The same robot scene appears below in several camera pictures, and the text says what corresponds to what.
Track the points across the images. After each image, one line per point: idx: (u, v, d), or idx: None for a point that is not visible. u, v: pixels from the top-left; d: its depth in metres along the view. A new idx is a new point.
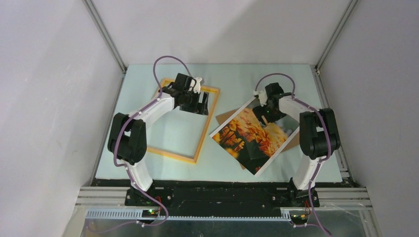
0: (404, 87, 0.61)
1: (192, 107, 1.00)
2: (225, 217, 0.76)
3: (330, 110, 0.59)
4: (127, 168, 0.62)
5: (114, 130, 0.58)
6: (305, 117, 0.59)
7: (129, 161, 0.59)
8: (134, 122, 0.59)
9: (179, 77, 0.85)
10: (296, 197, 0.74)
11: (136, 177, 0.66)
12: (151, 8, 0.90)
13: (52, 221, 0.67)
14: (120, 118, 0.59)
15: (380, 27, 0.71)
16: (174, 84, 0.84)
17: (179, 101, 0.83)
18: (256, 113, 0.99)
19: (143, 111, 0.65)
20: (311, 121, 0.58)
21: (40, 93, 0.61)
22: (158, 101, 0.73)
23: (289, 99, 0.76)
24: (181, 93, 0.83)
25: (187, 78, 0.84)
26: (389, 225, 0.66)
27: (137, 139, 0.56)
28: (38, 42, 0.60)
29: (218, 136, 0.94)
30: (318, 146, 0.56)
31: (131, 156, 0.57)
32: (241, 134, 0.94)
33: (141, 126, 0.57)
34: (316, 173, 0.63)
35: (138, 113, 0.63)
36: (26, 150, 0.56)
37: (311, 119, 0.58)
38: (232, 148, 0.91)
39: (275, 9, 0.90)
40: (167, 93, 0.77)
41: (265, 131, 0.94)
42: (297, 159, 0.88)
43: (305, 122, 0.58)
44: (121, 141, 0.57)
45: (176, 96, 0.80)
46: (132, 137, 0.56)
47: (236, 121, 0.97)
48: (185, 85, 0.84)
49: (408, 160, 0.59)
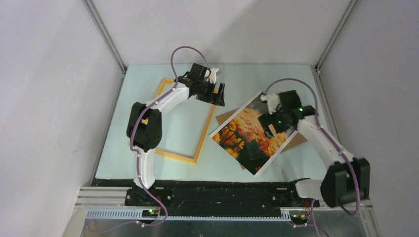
0: (404, 86, 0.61)
1: (207, 97, 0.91)
2: (225, 217, 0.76)
3: (367, 165, 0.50)
4: (139, 154, 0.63)
5: (132, 118, 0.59)
6: (338, 176, 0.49)
7: (143, 147, 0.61)
8: (151, 112, 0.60)
9: (194, 65, 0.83)
10: (297, 198, 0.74)
11: (142, 167, 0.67)
12: (151, 9, 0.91)
13: (52, 221, 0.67)
14: (138, 107, 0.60)
15: (380, 27, 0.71)
16: (189, 73, 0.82)
17: (193, 91, 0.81)
18: (256, 113, 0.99)
19: (159, 101, 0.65)
20: (344, 177, 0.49)
21: (40, 93, 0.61)
22: (173, 92, 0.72)
23: (313, 128, 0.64)
24: (196, 83, 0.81)
25: (202, 68, 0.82)
26: (389, 226, 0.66)
27: (153, 128, 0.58)
28: (38, 43, 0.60)
29: (218, 136, 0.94)
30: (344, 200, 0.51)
31: (147, 143, 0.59)
32: (240, 134, 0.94)
33: (157, 116, 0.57)
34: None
35: (154, 103, 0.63)
36: (26, 150, 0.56)
37: (344, 174, 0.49)
38: (232, 148, 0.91)
39: (275, 10, 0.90)
40: (182, 83, 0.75)
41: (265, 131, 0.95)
42: (298, 159, 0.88)
43: (336, 180, 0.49)
44: (138, 128, 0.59)
45: (191, 85, 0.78)
46: (148, 126, 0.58)
47: (236, 121, 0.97)
48: (200, 74, 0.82)
49: (408, 160, 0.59)
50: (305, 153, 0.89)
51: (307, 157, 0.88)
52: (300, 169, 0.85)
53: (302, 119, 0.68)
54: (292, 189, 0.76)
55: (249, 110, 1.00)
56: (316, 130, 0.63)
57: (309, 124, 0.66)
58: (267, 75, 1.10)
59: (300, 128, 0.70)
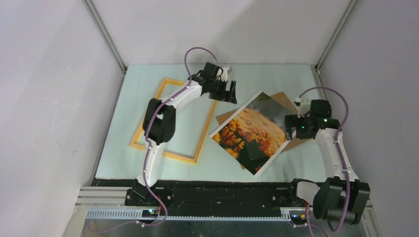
0: (404, 86, 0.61)
1: (220, 95, 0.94)
2: (225, 217, 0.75)
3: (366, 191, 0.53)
4: (149, 147, 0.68)
5: (149, 113, 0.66)
6: (332, 189, 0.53)
7: (156, 140, 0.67)
8: (166, 108, 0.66)
9: (208, 64, 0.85)
10: (296, 195, 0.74)
11: (148, 163, 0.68)
12: (151, 8, 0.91)
13: (52, 221, 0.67)
14: (154, 103, 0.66)
15: (380, 27, 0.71)
16: (202, 72, 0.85)
17: (206, 89, 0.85)
18: (256, 113, 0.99)
19: (174, 98, 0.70)
20: (337, 193, 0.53)
21: (40, 93, 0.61)
22: (187, 89, 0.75)
23: (328, 139, 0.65)
24: (208, 81, 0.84)
25: (214, 67, 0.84)
26: (389, 226, 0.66)
27: (168, 123, 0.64)
28: (38, 42, 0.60)
29: (217, 136, 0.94)
30: (331, 215, 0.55)
31: (162, 136, 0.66)
32: (241, 134, 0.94)
33: (172, 112, 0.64)
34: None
35: (169, 99, 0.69)
36: (26, 150, 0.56)
37: (338, 190, 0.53)
38: (232, 148, 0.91)
39: (275, 10, 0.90)
40: (196, 81, 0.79)
41: (265, 131, 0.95)
42: (298, 159, 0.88)
43: (329, 192, 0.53)
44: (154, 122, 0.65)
45: (203, 84, 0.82)
46: (163, 120, 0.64)
47: (236, 121, 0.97)
48: (212, 73, 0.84)
49: (408, 159, 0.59)
50: (306, 153, 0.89)
51: (307, 157, 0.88)
52: (301, 170, 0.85)
53: (320, 128, 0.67)
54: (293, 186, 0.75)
55: (249, 110, 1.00)
56: (332, 143, 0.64)
57: (326, 137, 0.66)
58: (267, 76, 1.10)
59: (317, 138, 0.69)
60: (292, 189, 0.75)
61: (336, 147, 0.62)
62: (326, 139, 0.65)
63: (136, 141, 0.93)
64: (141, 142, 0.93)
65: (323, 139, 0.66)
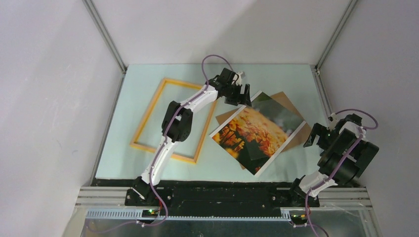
0: (404, 86, 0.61)
1: (234, 99, 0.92)
2: (225, 217, 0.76)
3: (374, 149, 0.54)
4: (164, 143, 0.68)
5: (168, 114, 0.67)
6: (343, 134, 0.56)
7: (172, 138, 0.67)
8: (184, 111, 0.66)
9: (225, 69, 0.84)
10: (295, 192, 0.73)
11: (159, 158, 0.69)
12: (151, 8, 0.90)
13: (52, 221, 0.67)
14: (173, 105, 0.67)
15: (380, 27, 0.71)
16: (219, 76, 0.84)
17: (222, 93, 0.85)
18: (256, 114, 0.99)
19: (192, 101, 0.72)
20: (346, 140, 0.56)
21: (40, 93, 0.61)
22: (204, 94, 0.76)
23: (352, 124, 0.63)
24: (224, 86, 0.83)
25: (230, 73, 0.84)
26: (389, 226, 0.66)
27: (186, 123, 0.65)
28: (38, 42, 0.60)
29: (217, 136, 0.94)
30: (332, 162, 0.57)
31: (179, 135, 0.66)
32: (241, 134, 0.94)
33: (190, 115, 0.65)
34: (319, 187, 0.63)
35: (188, 103, 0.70)
36: (27, 150, 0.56)
37: (347, 138, 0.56)
38: (232, 148, 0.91)
39: (275, 9, 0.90)
40: (212, 86, 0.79)
41: (265, 131, 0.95)
42: (298, 159, 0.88)
43: (338, 137, 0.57)
44: (173, 123, 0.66)
45: (219, 89, 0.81)
46: (182, 121, 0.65)
47: (236, 121, 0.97)
48: (228, 79, 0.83)
49: (408, 159, 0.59)
50: (307, 153, 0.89)
51: (307, 157, 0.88)
52: (302, 170, 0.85)
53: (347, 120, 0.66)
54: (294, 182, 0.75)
55: (249, 110, 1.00)
56: (355, 127, 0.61)
57: (351, 123, 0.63)
58: (267, 76, 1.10)
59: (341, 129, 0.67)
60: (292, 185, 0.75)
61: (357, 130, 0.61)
62: (351, 126, 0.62)
63: (137, 141, 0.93)
64: (141, 143, 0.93)
65: (347, 125, 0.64)
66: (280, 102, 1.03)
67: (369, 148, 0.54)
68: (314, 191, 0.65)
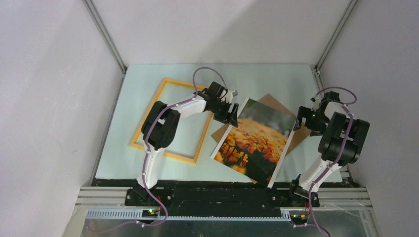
0: (403, 86, 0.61)
1: (221, 116, 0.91)
2: (225, 217, 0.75)
3: (365, 124, 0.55)
4: (147, 151, 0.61)
5: (152, 114, 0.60)
6: (335, 116, 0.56)
7: (154, 145, 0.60)
8: (170, 112, 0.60)
9: (214, 83, 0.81)
10: (295, 193, 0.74)
11: (147, 167, 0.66)
12: (151, 8, 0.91)
13: (52, 221, 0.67)
14: (159, 105, 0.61)
15: (380, 26, 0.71)
16: (207, 90, 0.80)
17: (208, 106, 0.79)
18: (250, 122, 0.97)
19: (180, 104, 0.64)
20: (339, 122, 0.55)
21: (40, 93, 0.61)
22: (192, 100, 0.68)
23: (337, 104, 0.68)
24: (212, 100, 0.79)
25: (220, 87, 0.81)
26: (389, 226, 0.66)
27: (171, 127, 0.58)
28: (38, 43, 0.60)
29: (219, 155, 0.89)
30: (333, 147, 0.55)
31: (160, 141, 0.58)
32: (241, 147, 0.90)
33: (176, 115, 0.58)
34: (324, 175, 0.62)
35: (175, 105, 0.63)
36: (26, 150, 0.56)
37: (341, 120, 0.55)
38: (238, 164, 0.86)
39: (275, 10, 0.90)
40: (201, 96, 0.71)
41: (264, 138, 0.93)
42: (298, 159, 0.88)
43: (332, 120, 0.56)
44: (156, 126, 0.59)
45: (207, 100, 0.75)
46: (166, 123, 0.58)
47: (232, 135, 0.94)
48: (217, 93, 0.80)
49: (408, 160, 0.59)
50: (305, 153, 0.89)
51: (307, 157, 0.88)
52: (302, 171, 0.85)
53: (330, 101, 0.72)
54: (293, 184, 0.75)
55: (243, 120, 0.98)
56: (338, 106, 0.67)
57: (334, 103, 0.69)
58: (267, 76, 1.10)
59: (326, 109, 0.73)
60: (292, 186, 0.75)
61: (342, 108, 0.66)
62: (332, 105, 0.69)
63: (136, 141, 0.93)
64: (141, 142, 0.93)
65: (331, 105, 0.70)
66: (272, 105, 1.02)
67: (362, 125, 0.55)
68: (316, 184, 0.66)
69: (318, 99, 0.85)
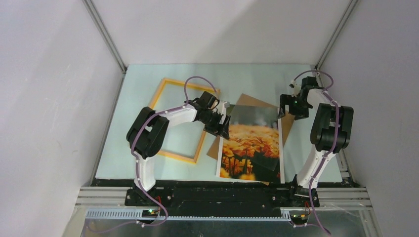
0: (403, 86, 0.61)
1: (212, 127, 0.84)
2: (225, 217, 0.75)
3: (350, 109, 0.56)
4: (137, 160, 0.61)
5: (139, 121, 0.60)
6: (322, 107, 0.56)
7: (142, 154, 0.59)
8: (158, 118, 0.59)
9: (205, 93, 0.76)
10: (295, 194, 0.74)
11: (141, 173, 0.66)
12: (151, 8, 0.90)
13: (52, 221, 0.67)
14: (146, 112, 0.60)
15: (380, 27, 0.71)
16: (198, 99, 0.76)
17: (198, 117, 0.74)
18: (240, 129, 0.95)
19: (169, 112, 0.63)
20: (326, 112, 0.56)
21: (40, 93, 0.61)
22: (183, 108, 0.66)
23: (317, 93, 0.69)
24: (203, 110, 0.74)
25: (212, 97, 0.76)
26: (389, 226, 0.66)
27: (157, 135, 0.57)
28: (38, 43, 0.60)
29: (224, 171, 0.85)
30: (325, 137, 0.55)
31: (146, 149, 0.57)
32: (241, 155, 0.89)
33: (163, 124, 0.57)
34: (321, 168, 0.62)
35: (163, 112, 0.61)
36: (27, 150, 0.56)
37: (328, 109, 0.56)
38: (246, 172, 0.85)
39: (275, 9, 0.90)
40: (191, 104, 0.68)
41: (258, 138, 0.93)
42: (295, 155, 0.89)
43: (319, 111, 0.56)
44: (143, 134, 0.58)
45: (197, 110, 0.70)
46: (152, 131, 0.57)
47: (228, 146, 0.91)
48: (208, 104, 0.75)
49: (408, 160, 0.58)
50: (304, 152, 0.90)
51: (305, 156, 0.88)
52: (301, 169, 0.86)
53: (310, 89, 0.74)
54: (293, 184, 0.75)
55: (231, 128, 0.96)
56: (318, 93, 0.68)
57: (314, 90, 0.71)
58: (267, 76, 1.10)
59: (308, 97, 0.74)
60: (292, 187, 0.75)
61: (324, 95, 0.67)
62: (314, 93, 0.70)
63: None
64: None
65: (312, 94, 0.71)
66: (251, 104, 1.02)
67: (347, 111, 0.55)
68: (315, 178, 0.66)
69: (297, 85, 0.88)
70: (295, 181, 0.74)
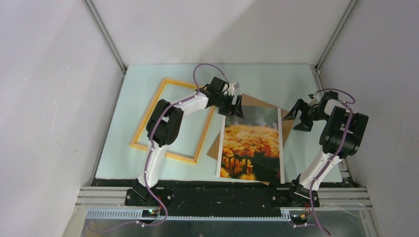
0: (404, 86, 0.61)
1: (226, 109, 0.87)
2: (225, 217, 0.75)
3: (364, 117, 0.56)
4: (151, 148, 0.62)
5: (156, 113, 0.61)
6: (336, 110, 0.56)
7: (159, 142, 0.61)
8: (173, 110, 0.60)
9: (215, 79, 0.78)
10: (295, 194, 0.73)
11: (150, 165, 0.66)
12: (152, 8, 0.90)
13: (52, 221, 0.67)
14: (162, 104, 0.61)
15: (380, 27, 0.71)
16: (209, 86, 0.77)
17: (211, 102, 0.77)
18: (241, 129, 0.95)
19: (183, 102, 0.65)
20: (341, 116, 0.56)
21: (40, 93, 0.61)
22: (194, 98, 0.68)
23: (337, 102, 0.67)
24: (214, 96, 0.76)
25: (221, 82, 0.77)
26: (389, 226, 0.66)
27: (174, 125, 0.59)
28: (38, 43, 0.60)
29: (224, 171, 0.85)
30: (334, 139, 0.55)
31: (165, 138, 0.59)
32: (241, 155, 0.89)
33: (179, 114, 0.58)
34: (327, 169, 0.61)
35: (178, 103, 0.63)
36: (26, 149, 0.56)
37: (343, 114, 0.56)
38: (246, 173, 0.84)
39: (275, 9, 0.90)
40: (203, 93, 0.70)
41: (258, 138, 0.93)
42: (297, 155, 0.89)
43: (332, 113, 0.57)
44: (160, 124, 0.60)
45: (210, 97, 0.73)
46: (170, 121, 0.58)
47: (228, 146, 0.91)
48: (219, 89, 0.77)
49: (408, 160, 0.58)
50: (304, 152, 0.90)
51: (306, 157, 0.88)
52: (302, 169, 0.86)
53: (328, 98, 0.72)
54: (294, 183, 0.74)
55: (231, 128, 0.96)
56: (339, 103, 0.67)
57: (333, 100, 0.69)
58: (267, 76, 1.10)
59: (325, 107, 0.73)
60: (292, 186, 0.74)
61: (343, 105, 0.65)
62: (333, 104, 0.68)
63: (136, 141, 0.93)
64: (141, 142, 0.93)
65: (331, 104, 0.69)
66: (250, 104, 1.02)
67: (361, 119, 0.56)
68: (317, 180, 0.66)
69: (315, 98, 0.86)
70: (297, 180, 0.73)
